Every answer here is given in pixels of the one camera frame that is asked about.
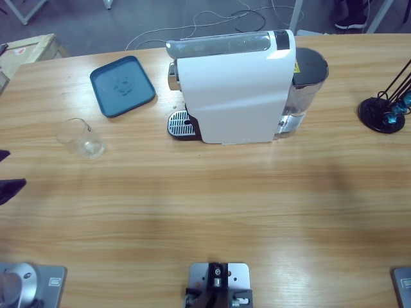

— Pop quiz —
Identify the clear drinking glass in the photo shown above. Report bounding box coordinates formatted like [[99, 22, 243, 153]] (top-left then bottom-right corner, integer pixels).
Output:
[[56, 117, 106, 160]]

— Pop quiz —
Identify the white capsule coffee machine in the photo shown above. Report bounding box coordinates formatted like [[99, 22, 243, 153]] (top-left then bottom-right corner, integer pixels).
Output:
[[165, 28, 306, 146]]

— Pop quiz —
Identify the wooden crate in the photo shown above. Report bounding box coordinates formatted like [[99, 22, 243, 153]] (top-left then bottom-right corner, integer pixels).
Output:
[[0, 33, 69, 96]]

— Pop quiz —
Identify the blue plastic tray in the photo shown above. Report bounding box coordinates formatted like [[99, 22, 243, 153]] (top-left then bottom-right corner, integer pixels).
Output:
[[89, 55, 157, 119]]

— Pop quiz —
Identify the metal grate drip tray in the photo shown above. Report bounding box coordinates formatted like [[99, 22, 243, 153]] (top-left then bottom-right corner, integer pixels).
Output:
[[166, 109, 200, 142]]

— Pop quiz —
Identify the clear water tank black lid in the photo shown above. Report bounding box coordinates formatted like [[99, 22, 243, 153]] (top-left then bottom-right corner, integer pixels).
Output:
[[282, 47, 330, 118]]

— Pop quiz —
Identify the white metal table leg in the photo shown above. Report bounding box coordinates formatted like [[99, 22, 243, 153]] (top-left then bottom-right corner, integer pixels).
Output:
[[288, 0, 328, 37], [365, 0, 395, 35]]

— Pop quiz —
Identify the black shoe white sole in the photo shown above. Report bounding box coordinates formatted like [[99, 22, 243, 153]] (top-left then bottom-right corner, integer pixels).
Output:
[[334, 11, 368, 30]]

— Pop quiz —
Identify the black capsule holder with rods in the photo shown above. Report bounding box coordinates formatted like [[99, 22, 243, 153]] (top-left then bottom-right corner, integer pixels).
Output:
[[358, 57, 411, 135]]

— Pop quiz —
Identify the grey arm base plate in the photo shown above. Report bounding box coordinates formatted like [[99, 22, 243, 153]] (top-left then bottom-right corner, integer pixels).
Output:
[[0, 262, 68, 308], [390, 266, 411, 308]]

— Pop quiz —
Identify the white cable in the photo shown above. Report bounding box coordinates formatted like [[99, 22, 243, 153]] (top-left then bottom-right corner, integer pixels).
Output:
[[124, 5, 295, 52]]

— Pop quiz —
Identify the white mount with dark post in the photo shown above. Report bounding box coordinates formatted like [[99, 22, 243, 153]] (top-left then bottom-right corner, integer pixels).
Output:
[[184, 261, 253, 308]]

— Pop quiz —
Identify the black cable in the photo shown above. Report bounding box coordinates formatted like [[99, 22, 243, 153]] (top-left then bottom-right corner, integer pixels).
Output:
[[231, 9, 267, 33]]

